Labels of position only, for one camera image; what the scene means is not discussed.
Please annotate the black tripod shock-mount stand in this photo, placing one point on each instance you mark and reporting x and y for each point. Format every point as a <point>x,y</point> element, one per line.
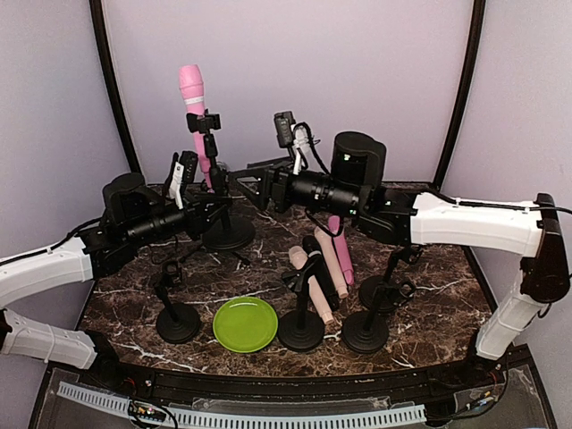
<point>243,261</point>

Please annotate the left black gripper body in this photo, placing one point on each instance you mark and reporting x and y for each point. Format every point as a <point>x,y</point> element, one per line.
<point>194,225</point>

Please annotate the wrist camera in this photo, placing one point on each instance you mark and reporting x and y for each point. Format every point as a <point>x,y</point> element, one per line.
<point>298,139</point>
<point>181,174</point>

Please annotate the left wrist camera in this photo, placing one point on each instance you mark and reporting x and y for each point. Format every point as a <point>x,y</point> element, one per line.
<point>181,174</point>

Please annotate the black stand for pink microphone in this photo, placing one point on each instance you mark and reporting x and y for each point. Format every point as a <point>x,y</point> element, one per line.
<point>226,232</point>
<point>177,322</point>

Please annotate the black handheld microphone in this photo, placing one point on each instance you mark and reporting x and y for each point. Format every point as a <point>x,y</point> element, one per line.
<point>312,248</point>

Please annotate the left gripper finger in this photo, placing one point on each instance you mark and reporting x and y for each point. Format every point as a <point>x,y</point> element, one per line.
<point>209,215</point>
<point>207,198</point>

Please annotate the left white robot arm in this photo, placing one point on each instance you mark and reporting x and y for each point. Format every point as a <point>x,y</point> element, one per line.
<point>134,217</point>

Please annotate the white slotted cable duct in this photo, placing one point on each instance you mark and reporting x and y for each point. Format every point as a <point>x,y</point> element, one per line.
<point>240,414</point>

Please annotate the black stand for small pale microphone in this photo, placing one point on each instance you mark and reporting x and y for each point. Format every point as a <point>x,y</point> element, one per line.
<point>386,281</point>

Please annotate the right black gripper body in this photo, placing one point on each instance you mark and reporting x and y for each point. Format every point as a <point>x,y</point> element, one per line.
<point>284,196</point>

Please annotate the green round plate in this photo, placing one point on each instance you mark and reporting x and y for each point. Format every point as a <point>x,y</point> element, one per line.
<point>245,325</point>

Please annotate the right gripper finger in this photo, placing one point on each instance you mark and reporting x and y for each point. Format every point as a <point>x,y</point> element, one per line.
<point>253,185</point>
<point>272,163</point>

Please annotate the black front rail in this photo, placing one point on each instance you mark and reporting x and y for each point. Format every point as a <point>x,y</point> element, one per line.
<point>432,383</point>

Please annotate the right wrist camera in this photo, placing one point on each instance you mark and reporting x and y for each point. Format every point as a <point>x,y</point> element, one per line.
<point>298,139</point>

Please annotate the large pale pink microphone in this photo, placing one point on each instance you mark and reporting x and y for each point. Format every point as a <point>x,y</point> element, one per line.
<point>298,258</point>

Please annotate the black round-base mic stand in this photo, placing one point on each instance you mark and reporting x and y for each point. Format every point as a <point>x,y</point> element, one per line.
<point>301,330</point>

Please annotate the small pale pink microphone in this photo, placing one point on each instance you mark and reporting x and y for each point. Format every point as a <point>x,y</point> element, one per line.
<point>332,262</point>

